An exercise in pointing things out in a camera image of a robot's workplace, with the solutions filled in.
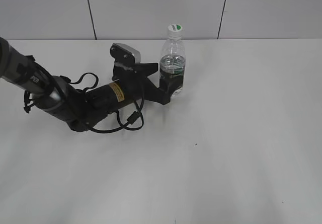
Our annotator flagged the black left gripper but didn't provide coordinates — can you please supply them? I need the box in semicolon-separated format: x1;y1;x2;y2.
112;62;183;105

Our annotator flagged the clear cestbon water bottle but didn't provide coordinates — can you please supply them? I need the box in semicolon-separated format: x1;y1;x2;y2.
158;24;186;99

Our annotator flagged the white green bottle cap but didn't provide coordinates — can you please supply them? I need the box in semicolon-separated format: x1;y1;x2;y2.
167;24;183;40

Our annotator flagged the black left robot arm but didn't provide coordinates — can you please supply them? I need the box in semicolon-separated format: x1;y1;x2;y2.
1;39;183;133

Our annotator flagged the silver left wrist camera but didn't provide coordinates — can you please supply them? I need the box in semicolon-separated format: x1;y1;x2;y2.
110;43;141;67

